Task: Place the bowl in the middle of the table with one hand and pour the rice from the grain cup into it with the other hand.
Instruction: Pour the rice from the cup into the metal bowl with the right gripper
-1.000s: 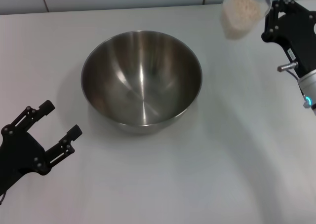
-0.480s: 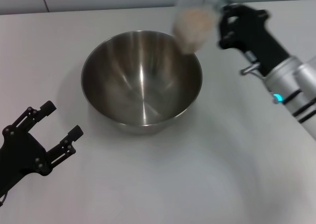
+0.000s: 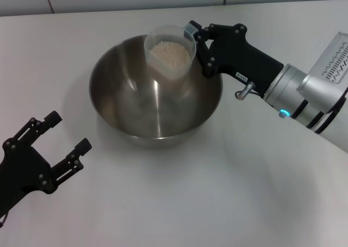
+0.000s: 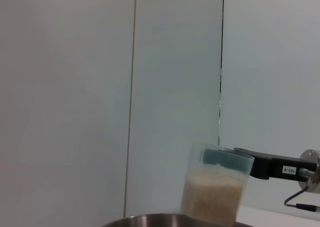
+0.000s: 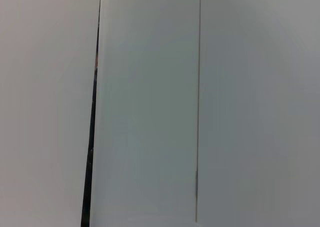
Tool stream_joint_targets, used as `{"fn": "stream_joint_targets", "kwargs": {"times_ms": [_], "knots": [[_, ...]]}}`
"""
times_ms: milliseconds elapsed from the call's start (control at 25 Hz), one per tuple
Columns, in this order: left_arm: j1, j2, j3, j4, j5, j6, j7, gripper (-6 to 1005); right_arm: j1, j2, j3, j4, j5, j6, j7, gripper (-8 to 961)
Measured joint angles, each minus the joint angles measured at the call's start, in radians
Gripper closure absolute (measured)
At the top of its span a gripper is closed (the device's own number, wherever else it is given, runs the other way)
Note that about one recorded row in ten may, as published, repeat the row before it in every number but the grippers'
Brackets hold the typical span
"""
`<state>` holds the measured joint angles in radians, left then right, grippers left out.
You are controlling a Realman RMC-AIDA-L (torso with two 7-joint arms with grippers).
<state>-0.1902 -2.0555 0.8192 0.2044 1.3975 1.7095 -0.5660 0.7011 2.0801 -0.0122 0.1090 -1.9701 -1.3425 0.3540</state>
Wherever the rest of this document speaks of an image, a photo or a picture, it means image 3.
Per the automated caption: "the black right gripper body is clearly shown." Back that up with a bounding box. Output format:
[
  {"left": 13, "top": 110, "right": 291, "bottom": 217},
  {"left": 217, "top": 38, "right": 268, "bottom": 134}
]
[{"left": 206, "top": 28, "right": 284, "bottom": 98}]

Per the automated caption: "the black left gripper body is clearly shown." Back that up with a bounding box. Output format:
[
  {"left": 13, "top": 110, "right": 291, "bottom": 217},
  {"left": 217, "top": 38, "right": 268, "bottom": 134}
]
[{"left": 0, "top": 139, "right": 58, "bottom": 217}]

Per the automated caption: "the white uncooked rice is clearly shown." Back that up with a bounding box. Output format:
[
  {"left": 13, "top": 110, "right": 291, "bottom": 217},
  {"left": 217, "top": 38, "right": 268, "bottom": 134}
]
[{"left": 149, "top": 41, "right": 192, "bottom": 79}]

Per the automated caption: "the clear plastic measuring cup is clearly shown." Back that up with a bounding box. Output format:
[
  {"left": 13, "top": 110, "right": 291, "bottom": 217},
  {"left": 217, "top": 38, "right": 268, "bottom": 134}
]
[{"left": 143, "top": 23, "right": 198, "bottom": 81}]

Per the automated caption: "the stainless steel mixing bowl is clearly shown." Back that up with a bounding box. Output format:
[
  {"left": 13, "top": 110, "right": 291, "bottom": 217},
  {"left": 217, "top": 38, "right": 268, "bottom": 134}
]
[{"left": 89, "top": 34, "right": 223, "bottom": 150}]

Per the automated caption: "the right gripper connector cable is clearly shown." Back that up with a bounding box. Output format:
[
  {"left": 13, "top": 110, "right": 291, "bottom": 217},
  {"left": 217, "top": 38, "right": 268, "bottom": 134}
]
[{"left": 235, "top": 81, "right": 266, "bottom": 100}]

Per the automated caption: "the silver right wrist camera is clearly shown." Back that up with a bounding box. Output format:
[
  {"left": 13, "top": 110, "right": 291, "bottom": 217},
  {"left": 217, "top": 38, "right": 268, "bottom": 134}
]
[{"left": 297, "top": 31, "right": 348, "bottom": 114}]

